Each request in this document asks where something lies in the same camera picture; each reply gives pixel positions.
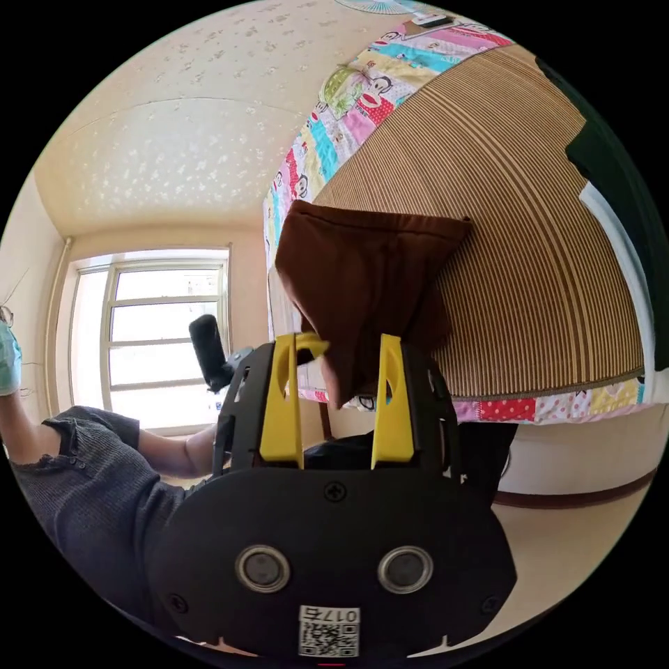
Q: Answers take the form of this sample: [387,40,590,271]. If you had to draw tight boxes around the person's body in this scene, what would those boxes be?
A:
[0,305,223,645]

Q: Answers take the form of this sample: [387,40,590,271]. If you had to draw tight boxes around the brown pants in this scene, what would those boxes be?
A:
[275,199,475,412]

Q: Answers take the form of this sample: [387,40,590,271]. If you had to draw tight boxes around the fan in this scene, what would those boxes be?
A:
[333,0,419,15]

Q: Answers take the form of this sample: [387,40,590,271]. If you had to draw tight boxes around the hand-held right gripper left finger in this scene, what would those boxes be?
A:
[259,333,305,470]

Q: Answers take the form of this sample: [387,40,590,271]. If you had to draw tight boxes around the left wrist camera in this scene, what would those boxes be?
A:
[188,313,236,394]

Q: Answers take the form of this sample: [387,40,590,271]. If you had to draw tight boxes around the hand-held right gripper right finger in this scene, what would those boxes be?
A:
[370,333,420,470]

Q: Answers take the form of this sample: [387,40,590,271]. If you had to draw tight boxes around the person's left forearm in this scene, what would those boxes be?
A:
[137,424,220,479]

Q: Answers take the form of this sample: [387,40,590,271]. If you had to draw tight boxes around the window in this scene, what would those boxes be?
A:
[66,249,232,436]

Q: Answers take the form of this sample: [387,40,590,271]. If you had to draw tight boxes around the bed with woven mat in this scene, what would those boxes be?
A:
[262,14,655,425]

